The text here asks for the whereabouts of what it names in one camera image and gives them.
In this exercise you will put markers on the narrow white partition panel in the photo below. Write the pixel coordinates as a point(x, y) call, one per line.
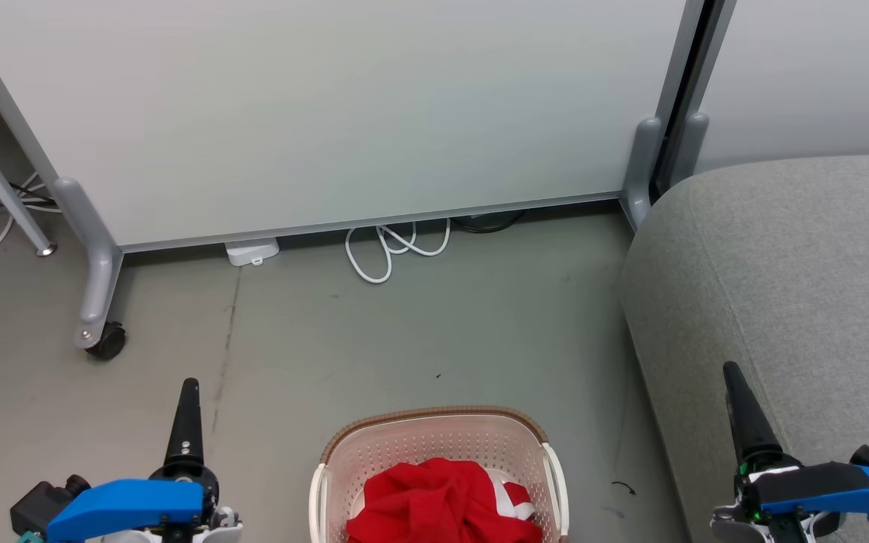
point(819, 75)

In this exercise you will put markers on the beige perforated laundry basket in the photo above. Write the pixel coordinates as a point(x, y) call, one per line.
point(434, 445)

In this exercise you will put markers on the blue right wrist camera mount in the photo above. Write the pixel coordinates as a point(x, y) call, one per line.
point(819, 483)

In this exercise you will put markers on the black caster wheel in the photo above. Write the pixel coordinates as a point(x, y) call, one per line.
point(109, 343)

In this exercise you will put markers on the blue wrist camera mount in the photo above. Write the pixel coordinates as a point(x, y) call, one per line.
point(819, 483)
point(125, 501)

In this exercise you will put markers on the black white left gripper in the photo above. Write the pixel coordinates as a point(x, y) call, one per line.
point(210, 490)

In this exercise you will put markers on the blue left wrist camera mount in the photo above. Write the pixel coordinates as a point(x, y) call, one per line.
point(125, 501)

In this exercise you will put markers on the white power adapter box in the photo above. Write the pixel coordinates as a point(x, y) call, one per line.
point(252, 250)

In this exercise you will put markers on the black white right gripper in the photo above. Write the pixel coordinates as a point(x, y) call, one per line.
point(744, 492)

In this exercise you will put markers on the red cloth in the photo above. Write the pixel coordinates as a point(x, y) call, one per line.
point(434, 498)

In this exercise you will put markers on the wide white partition panel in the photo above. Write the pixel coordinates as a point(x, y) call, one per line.
point(329, 113)

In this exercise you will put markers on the grey fabric sofa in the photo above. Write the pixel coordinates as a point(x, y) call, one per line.
point(781, 264)

